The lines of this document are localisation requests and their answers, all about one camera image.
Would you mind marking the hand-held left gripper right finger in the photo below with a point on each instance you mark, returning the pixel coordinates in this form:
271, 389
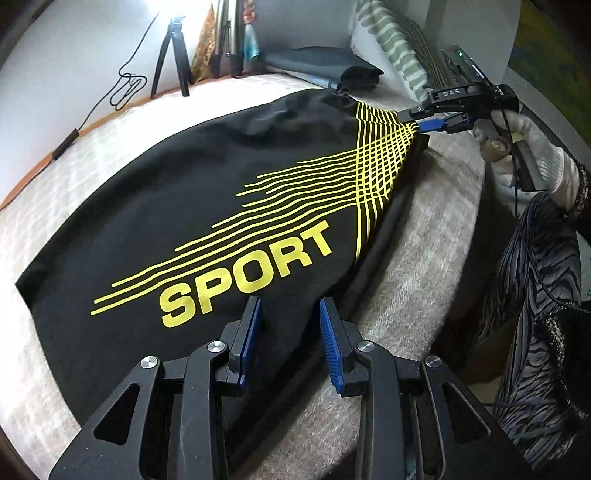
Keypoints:
330, 344

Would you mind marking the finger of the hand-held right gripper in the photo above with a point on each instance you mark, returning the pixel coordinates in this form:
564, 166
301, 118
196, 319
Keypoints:
434, 124
422, 110

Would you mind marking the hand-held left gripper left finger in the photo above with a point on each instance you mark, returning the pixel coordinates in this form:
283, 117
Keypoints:
252, 339

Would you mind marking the black SPORT t-shirt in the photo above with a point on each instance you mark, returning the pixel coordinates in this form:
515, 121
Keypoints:
194, 221

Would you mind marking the person's right forearm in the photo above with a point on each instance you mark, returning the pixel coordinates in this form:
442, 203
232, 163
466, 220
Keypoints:
535, 300

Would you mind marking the person's right hand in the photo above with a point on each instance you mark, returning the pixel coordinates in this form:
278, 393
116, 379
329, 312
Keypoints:
551, 159

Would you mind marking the green striped white pillow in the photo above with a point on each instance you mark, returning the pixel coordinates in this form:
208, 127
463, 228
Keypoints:
392, 50

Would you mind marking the black folded cloth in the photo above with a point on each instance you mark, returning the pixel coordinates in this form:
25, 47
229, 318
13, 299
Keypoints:
362, 77

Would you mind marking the beige checked blanket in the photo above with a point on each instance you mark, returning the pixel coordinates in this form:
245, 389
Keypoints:
415, 258

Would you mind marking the dark grey folded cloth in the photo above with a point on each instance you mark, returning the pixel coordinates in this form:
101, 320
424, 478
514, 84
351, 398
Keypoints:
304, 64

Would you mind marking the teal cloth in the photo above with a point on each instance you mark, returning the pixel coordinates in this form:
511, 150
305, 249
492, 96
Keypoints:
253, 44

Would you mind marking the silver tripod legs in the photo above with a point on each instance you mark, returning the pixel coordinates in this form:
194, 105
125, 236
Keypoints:
233, 41

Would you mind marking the orange patterned cloth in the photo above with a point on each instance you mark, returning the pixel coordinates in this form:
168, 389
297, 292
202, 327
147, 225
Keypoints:
203, 50

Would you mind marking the small black tripod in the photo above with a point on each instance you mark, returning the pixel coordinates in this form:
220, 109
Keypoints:
174, 44

